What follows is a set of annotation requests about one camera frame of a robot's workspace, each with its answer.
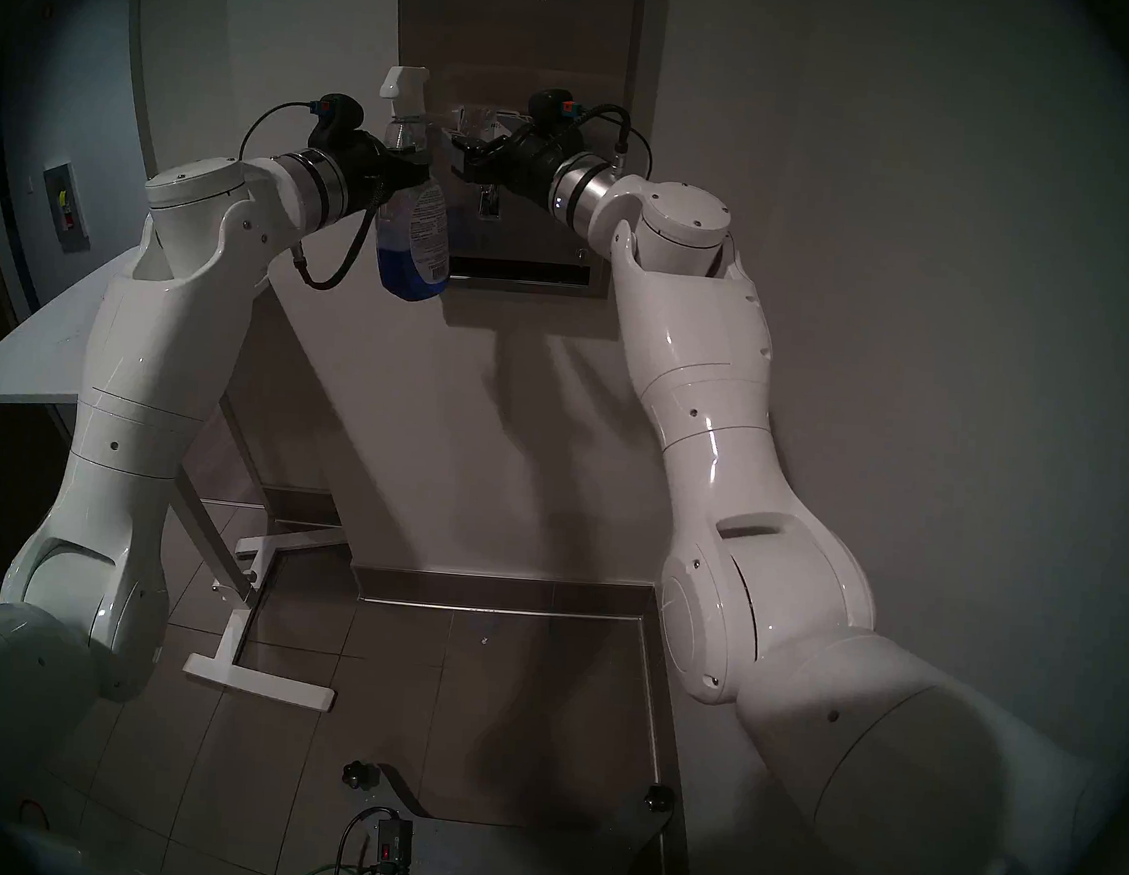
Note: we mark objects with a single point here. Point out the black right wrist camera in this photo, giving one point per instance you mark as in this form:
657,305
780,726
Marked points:
556,115

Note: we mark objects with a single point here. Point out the black star knob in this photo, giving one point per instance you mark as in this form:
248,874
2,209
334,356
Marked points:
360,775
659,798

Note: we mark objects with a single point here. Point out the black box with red switch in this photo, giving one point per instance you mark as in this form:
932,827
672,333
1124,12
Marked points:
392,845

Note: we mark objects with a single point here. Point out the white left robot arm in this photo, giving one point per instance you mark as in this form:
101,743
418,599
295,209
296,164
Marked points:
150,368

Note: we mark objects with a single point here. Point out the blue bordered white sticker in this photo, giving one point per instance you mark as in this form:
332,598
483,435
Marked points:
479,115

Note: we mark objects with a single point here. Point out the stainless steel wall dispenser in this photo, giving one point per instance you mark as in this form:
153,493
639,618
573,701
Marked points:
523,20

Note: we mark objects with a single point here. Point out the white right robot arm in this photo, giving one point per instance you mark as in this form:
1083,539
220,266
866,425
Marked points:
711,374

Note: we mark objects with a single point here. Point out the blue cleaner spray bottle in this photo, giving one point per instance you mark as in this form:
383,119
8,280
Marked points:
413,270

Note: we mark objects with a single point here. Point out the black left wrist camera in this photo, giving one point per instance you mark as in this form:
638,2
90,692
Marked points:
336,121

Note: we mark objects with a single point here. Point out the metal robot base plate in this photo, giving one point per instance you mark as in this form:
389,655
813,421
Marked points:
520,858

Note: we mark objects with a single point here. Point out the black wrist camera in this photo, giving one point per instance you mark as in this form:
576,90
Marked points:
336,121
556,115

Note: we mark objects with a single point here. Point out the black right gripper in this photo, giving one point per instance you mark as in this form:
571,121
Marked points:
529,168

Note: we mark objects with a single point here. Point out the white rectangular table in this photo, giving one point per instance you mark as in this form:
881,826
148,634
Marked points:
27,351

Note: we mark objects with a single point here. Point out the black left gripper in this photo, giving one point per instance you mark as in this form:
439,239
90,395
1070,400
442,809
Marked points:
371,172

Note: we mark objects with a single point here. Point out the chrome dispenser lever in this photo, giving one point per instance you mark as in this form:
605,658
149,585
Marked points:
489,203

